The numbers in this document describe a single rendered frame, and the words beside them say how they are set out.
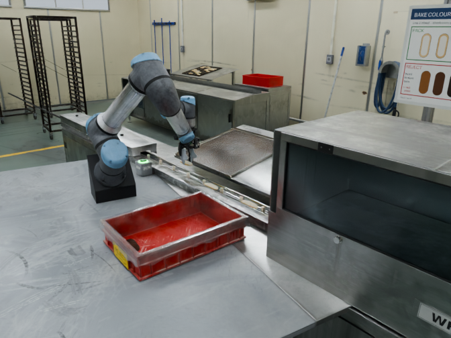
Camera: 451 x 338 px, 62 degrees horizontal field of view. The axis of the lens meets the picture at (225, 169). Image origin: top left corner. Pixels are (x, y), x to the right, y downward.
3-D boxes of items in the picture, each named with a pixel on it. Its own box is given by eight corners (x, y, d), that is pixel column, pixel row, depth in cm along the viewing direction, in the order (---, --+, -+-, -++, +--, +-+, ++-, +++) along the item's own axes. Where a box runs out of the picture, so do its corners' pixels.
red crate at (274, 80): (241, 84, 565) (241, 74, 560) (257, 82, 589) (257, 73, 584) (268, 87, 531) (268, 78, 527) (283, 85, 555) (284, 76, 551)
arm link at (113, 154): (105, 178, 171) (107, 165, 160) (93, 153, 175) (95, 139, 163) (129, 170, 178) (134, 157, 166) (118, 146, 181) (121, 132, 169)
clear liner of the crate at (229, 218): (99, 241, 147) (96, 218, 144) (202, 208, 175) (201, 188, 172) (137, 284, 122) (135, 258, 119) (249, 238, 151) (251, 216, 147)
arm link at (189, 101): (176, 96, 192) (188, 94, 197) (176, 117, 195) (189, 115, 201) (185, 98, 186) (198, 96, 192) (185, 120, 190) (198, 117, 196)
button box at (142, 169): (135, 178, 220) (133, 160, 216) (147, 176, 225) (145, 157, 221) (142, 182, 214) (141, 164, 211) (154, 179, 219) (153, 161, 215)
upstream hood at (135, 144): (60, 123, 322) (59, 113, 319) (81, 120, 334) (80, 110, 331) (132, 159, 235) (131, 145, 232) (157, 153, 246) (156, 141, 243)
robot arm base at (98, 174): (97, 189, 178) (99, 181, 170) (90, 161, 183) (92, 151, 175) (129, 184, 185) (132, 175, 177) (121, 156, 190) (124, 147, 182)
